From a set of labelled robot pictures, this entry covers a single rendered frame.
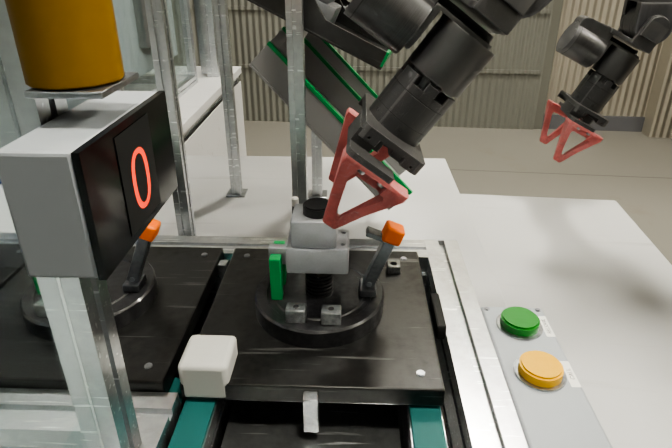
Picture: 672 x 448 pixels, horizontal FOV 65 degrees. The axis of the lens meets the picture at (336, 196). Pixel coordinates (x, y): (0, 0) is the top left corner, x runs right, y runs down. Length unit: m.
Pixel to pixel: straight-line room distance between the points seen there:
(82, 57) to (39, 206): 0.08
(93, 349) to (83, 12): 0.22
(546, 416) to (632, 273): 0.48
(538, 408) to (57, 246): 0.41
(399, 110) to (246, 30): 4.01
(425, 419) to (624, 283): 0.51
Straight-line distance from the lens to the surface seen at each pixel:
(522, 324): 0.60
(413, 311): 0.59
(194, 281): 0.65
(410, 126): 0.47
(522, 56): 4.44
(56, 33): 0.30
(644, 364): 0.79
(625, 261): 1.00
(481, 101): 4.46
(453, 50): 0.46
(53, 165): 0.28
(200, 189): 1.17
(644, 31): 0.99
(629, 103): 4.83
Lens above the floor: 1.33
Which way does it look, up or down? 25 degrees down
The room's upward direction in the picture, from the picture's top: straight up
